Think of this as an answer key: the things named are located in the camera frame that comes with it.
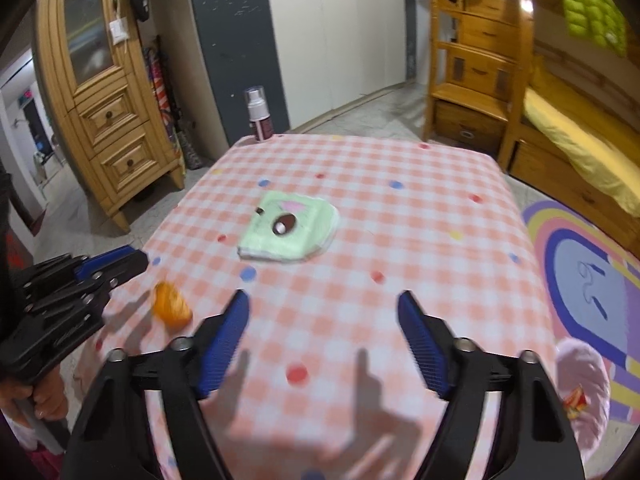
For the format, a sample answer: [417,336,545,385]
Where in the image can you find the wooden bunk bed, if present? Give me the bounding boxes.
[500,0,640,261]

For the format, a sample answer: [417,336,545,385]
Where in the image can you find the green cloth with face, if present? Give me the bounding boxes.
[236,189,342,265]

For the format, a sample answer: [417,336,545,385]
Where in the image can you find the colourful patterned bundle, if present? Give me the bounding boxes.
[142,35,203,171]

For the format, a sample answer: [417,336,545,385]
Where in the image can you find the yellow bedsheet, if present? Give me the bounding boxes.
[522,87,640,216]

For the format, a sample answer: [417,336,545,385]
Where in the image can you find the white spray bottle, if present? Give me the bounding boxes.
[244,86,275,143]

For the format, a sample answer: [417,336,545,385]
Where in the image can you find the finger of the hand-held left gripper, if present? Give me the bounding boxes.
[72,246,150,282]
[30,271,123,311]

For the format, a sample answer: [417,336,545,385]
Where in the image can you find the pink checked tablecloth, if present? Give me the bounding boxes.
[75,134,561,480]

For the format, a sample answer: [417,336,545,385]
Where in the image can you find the wooden cabinet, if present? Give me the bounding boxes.
[32,0,186,233]

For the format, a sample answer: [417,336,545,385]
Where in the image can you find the orange peel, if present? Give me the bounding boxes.
[152,281,193,328]

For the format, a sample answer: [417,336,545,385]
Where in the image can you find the white grey wardrobe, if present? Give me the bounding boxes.
[182,0,416,148]

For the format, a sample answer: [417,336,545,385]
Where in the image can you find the yellow red snack packet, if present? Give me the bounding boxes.
[562,384,588,418]

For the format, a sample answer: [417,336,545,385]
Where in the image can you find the person's left hand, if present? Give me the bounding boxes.
[0,370,68,421]

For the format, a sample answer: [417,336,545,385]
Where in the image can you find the wooden staircase drawers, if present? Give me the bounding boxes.
[422,0,536,171]

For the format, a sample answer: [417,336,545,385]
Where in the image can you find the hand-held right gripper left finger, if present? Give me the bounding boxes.
[60,289,251,480]

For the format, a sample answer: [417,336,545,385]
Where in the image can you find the green puffer jacket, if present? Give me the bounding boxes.
[560,0,628,56]

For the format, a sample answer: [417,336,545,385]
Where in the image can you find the rainbow rug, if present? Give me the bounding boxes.
[520,199,640,426]

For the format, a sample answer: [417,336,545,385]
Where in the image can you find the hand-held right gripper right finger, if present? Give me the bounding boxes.
[397,290,586,480]

